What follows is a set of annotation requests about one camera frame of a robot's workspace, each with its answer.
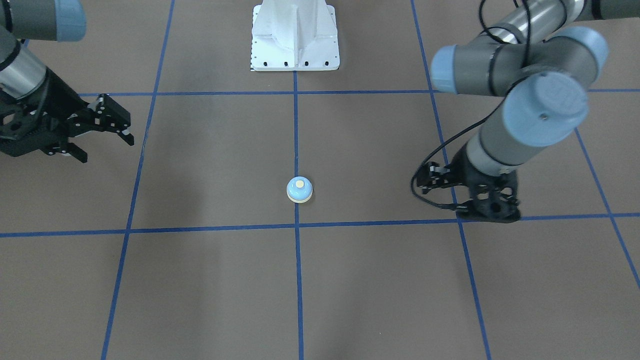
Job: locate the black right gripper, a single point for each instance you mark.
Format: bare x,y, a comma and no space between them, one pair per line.
54,100

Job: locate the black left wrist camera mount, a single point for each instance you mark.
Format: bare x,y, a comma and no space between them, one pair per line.
491,199

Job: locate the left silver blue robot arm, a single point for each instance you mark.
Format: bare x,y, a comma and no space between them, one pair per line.
541,65

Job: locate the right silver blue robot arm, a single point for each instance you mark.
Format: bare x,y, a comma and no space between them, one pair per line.
21,71

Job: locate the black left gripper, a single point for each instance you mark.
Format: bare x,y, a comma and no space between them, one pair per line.
462,168

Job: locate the white pedestal column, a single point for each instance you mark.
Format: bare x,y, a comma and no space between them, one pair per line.
294,36

